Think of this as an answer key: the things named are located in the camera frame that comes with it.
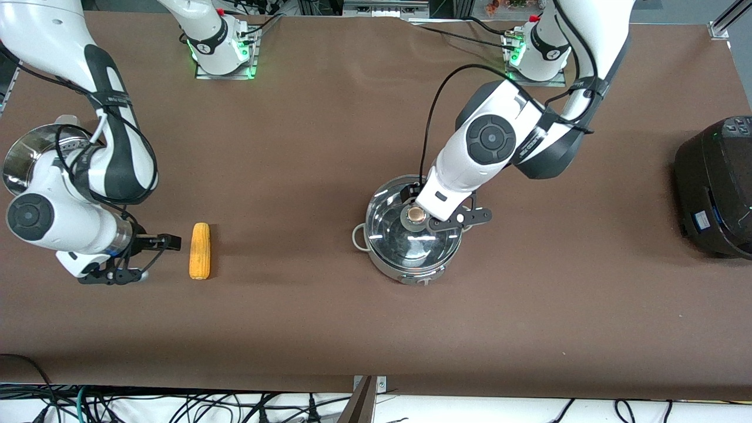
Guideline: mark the metal corner bracket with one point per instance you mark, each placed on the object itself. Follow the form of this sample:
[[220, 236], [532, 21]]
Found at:
[[718, 29]]

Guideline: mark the glass pot lid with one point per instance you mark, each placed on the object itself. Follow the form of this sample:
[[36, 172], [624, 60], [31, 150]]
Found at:
[[393, 241]]

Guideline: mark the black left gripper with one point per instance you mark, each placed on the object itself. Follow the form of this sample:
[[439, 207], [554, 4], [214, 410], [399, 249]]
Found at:
[[408, 192]]

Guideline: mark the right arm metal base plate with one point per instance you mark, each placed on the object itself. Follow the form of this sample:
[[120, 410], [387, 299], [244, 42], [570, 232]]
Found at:
[[235, 76]]

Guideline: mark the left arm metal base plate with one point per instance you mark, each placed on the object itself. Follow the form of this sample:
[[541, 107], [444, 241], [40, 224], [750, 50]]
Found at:
[[558, 84]]

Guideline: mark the small metal bracket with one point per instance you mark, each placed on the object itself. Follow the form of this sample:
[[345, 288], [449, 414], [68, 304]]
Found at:
[[382, 385]]

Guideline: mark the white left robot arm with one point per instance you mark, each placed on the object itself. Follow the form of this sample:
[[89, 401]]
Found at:
[[490, 138]]

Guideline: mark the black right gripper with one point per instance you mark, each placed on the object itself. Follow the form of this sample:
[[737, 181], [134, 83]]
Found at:
[[143, 242]]

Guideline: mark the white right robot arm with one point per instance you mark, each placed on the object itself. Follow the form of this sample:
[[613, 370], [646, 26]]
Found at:
[[59, 223]]

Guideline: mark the brown table cover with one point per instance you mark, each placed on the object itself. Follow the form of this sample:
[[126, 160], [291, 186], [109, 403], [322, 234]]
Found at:
[[294, 147]]

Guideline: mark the yellow corn cob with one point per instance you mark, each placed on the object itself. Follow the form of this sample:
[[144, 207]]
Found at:
[[200, 251]]

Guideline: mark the black rice cooker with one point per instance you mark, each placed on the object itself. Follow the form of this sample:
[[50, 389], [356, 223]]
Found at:
[[717, 194]]

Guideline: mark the grey brown bar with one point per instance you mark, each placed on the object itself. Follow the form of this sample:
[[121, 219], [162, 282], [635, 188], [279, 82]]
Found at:
[[359, 408]]

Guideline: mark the grey metal device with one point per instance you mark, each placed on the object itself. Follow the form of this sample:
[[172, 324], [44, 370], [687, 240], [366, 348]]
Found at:
[[382, 9]]

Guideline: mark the stainless steel steamer pot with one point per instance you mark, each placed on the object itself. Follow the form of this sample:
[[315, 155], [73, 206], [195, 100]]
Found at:
[[29, 153]]

